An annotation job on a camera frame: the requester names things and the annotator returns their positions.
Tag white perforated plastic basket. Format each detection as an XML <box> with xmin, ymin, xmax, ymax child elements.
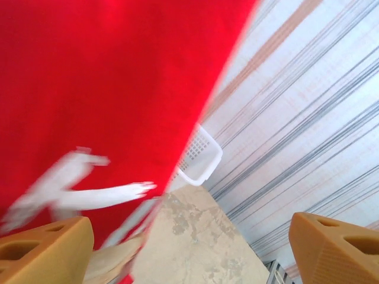
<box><xmin>174</xmin><ymin>124</ymin><xmax>223</xmax><ymax>187</ymax></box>

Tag red printed t-shirt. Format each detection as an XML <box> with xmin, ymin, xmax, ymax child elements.
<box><xmin>0</xmin><ymin>0</ymin><xmax>262</xmax><ymax>284</ymax></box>

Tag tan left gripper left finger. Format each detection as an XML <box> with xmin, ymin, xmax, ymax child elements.
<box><xmin>0</xmin><ymin>215</ymin><xmax>95</xmax><ymax>284</ymax></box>

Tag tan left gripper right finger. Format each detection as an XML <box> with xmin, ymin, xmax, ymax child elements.
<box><xmin>288</xmin><ymin>211</ymin><xmax>379</xmax><ymax>284</ymax></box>

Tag aluminium table edge frame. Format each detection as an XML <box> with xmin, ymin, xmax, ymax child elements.
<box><xmin>264</xmin><ymin>259</ymin><xmax>294</xmax><ymax>284</ymax></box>

